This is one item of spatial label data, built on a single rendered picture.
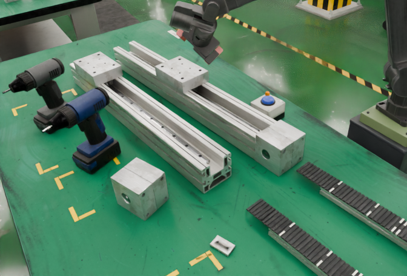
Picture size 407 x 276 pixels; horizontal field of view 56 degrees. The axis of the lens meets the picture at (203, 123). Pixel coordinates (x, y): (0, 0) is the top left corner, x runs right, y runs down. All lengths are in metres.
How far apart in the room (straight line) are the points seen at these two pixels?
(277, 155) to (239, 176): 0.12
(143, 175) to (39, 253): 0.29
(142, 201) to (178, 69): 0.54
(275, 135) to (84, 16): 1.92
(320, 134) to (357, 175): 0.19
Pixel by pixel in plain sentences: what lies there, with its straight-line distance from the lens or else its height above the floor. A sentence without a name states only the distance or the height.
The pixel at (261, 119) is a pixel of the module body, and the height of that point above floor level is 0.86.
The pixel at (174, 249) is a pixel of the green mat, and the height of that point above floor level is 0.78.
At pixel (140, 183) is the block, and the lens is 0.94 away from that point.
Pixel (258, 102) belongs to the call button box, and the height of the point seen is 0.84.
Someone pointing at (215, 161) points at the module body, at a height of 0.83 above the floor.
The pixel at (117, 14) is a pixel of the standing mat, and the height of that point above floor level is 0.01.
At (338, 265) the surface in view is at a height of 0.81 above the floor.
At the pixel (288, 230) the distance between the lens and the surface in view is 0.92.
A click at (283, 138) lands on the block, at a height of 0.87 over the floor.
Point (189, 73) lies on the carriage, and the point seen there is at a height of 0.90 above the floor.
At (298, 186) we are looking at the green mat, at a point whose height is 0.78.
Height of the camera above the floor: 1.53
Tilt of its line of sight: 36 degrees down
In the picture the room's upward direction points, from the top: 4 degrees counter-clockwise
